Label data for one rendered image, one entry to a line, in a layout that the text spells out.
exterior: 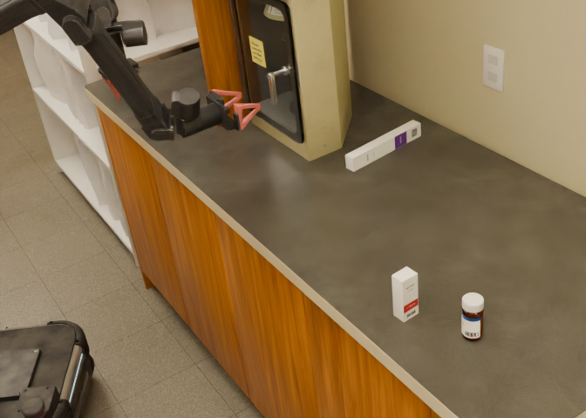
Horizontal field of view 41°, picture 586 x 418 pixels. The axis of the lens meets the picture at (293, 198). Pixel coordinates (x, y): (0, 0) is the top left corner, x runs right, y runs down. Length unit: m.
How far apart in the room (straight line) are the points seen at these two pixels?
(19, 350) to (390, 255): 1.50
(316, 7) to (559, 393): 1.09
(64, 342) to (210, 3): 1.28
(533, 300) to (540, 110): 0.57
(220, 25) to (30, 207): 2.11
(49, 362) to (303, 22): 1.46
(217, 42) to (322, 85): 0.39
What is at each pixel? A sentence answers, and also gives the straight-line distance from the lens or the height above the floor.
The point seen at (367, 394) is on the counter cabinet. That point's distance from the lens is 1.81.
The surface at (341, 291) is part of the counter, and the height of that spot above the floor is 0.94.
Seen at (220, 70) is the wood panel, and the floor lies 1.12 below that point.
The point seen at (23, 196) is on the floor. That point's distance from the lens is 4.30.
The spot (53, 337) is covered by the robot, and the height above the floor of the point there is 0.24.
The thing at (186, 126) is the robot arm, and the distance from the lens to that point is 1.96.
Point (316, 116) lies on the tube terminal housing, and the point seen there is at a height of 1.07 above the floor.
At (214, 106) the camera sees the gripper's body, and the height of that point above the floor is 1.18.
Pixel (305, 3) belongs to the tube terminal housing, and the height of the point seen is 1.38.
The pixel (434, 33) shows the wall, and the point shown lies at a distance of 2.27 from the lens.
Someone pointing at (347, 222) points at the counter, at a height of 0.94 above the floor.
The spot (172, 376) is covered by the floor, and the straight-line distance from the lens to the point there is 2.96.
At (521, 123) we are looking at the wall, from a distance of 2.12.
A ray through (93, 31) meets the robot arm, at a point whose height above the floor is 1.47.
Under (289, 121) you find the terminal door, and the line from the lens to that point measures 2.17.
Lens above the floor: 2.03
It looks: 32 degrees down
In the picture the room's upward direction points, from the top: 7 degrees counter-clockwise
